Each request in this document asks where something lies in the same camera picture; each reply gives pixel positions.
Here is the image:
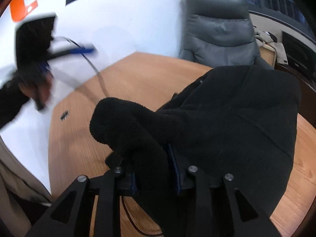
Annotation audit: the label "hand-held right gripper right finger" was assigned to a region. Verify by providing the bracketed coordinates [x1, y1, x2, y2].
[168, 143, 282, 237]

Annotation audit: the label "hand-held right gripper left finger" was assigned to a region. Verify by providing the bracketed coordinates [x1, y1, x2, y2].
[25, 166, 138, 237]

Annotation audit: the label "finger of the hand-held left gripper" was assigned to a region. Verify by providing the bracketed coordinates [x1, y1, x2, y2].
[47, 44, 97, 61]
[37, 63, 53, 76]

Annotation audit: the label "black fleece jacket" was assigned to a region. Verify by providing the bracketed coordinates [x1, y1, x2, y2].
[89, 65, 302, 237]

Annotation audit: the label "person's left forearm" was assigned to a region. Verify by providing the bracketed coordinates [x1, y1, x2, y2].
[0, 73, 31, 130]

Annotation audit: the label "pile of light clothes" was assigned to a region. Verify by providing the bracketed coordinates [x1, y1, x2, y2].
[254, 27, 289, 66]

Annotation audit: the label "person's left hand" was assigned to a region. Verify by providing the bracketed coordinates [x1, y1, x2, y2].
[18, 72, 54, 107]

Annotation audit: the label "person's beige trousers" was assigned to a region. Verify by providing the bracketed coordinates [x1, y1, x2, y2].
[0, 140, 53, 237]

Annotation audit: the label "grey leather office chair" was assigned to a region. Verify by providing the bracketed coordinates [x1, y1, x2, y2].
[179, 0, 275, 70]

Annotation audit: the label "light wooden side cabinet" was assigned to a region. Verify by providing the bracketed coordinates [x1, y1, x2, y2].
[259, 45, 276, 68]

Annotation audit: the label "black microwave oven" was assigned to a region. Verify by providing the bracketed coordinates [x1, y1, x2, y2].
[281, 31, 316, 80]

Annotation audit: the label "grey cable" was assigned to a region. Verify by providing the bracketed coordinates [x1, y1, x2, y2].
[58, 36, 110, 100]

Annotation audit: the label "orange and black wall lettering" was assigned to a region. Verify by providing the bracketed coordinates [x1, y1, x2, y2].
[7, 0, 86, 21]

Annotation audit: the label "dark thin cable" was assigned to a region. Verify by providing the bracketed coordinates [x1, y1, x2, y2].
[120, 197, 164, 236]

